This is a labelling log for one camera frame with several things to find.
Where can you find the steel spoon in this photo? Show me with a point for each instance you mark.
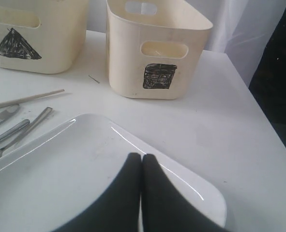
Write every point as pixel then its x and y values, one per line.
pixel 18 127

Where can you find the light wooden chopstick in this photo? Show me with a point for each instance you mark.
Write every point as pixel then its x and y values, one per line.
pixel 29 98

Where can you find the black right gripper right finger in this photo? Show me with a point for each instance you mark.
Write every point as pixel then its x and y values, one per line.
pixel 164 209

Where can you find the steel fork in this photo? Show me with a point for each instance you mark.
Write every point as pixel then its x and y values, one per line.
pixel 43 115

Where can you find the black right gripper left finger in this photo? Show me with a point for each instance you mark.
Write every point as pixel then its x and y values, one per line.
pixel 117 209

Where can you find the cream bin with square mark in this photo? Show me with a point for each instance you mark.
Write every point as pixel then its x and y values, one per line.
pixel 154 56

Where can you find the white rectangular plate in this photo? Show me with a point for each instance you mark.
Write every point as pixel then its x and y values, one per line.
pixel 48 181

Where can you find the cream bin with triangle mark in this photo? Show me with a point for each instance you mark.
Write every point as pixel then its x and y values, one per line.
pixel 41 36

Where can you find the steel table knife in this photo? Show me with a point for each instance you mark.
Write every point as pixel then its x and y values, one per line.
pixel 9 112

